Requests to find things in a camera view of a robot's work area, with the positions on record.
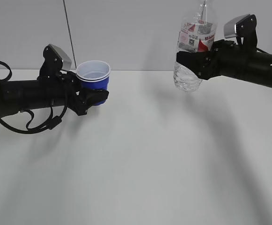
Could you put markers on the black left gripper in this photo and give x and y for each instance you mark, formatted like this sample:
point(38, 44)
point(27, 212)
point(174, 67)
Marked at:
point(66, 89)

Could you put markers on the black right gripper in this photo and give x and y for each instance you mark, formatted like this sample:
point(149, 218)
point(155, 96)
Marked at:
point(224, 59)

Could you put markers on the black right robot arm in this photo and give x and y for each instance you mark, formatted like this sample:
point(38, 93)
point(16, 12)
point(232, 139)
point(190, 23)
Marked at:
point(259, 69)

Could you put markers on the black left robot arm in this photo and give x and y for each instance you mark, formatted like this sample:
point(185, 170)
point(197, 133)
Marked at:
point(16, 96)

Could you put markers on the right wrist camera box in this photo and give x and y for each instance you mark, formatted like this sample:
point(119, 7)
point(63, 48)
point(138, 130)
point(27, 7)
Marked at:
point(243, 28)

